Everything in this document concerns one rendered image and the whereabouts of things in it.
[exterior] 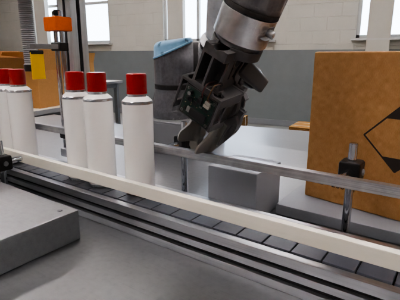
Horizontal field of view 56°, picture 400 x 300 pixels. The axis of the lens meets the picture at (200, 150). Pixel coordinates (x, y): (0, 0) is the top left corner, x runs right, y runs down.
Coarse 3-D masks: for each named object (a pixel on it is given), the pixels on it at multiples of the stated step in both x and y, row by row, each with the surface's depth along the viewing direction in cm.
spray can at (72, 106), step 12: (72, 72) 68; (72, 84) 69; (84, 84) 70; (72, 96) 68; (84, 96) 69; (72, 108) 69; (72, 120) 69; (84, 120) 70; (72, 132) 70; (84, 132) 70; (72, 144) 70; (84, 144) 71; (72, 156) 71; (84, 156) 71; (72, 180) 72; (84, 180) 72
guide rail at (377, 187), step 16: (48, 128) 84; (160, 144) 66; (208, 160) 60; (224, 160) 58; (240, 160) 57; (256, 160) 56; (288, 176) 53; (304, 176) 51; (320, 176) 50; (336, 176) 49; (368, 192) 47; (384, 192) 46
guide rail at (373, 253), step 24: (48, 168) 74; (72, 168) 69; (144, 192) 59; (168, 192) 56; (216, 216) 52; (240, 216) 49; (264, 216) 48; (312, 240) 44; (336, 240) 42; (360, 240) 42; (384, 264) 40
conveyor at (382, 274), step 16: (48, 176) 75; (64, 176) 75; (96, 192) 67; (112, 192) 66; (160, 208) 59; (176, 208) 59; (208, 224) 54; (224, 224) 54; (256, 240) 49; (272, 240) 49; (288, 240) 49; (304, 256) 45; (320, 256) 45; (336, 256) 45; (352, 272) 42; (368, 272) 42; (384, 272) 42
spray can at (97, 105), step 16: (96, 80) 65; (96, 96) 65; (96, 112) 65; (112, 112) 68; (96, 128) 66; (112, 128) 68; (96, 144) 67; (112, 144) 68; (96, 160) 67; (112, 160) 69
